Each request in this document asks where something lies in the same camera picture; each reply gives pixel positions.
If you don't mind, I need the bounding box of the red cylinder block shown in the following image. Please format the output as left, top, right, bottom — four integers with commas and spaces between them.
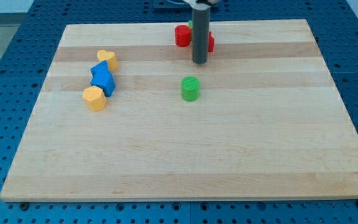
174, 25, 191, 47

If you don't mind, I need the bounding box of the yellow heart block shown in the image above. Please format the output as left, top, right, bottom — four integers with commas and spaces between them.
96, 50, 119, 72

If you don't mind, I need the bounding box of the red block behind rod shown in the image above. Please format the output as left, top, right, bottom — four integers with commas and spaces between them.
208, 31, 214, 52

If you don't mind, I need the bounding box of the small green block behind rod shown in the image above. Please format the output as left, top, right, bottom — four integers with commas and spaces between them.
188, 20, 193, 30

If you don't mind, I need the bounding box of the upper blue block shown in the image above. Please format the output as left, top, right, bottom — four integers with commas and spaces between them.
90, 60, 110, 77

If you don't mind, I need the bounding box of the green cylinder block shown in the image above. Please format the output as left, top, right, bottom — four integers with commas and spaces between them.
181, 76, 200, 101

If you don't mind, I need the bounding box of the yellow hexagon block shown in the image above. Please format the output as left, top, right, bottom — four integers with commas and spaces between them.
82, 86, 107, 112

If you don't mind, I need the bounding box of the lower blue cube block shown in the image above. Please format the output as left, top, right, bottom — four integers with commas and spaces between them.
90, 72, 116, 97

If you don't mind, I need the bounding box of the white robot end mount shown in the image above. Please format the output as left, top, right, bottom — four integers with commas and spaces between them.
183, 0, 220, 6

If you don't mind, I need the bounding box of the wooden board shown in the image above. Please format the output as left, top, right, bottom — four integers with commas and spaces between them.
0, 19, 358, 202

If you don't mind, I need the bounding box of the dark blue base plate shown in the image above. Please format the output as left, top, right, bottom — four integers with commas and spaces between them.
152, 0, 221, 12

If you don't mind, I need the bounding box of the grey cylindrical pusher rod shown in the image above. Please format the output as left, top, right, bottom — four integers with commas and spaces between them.
191, 3, 210, 64

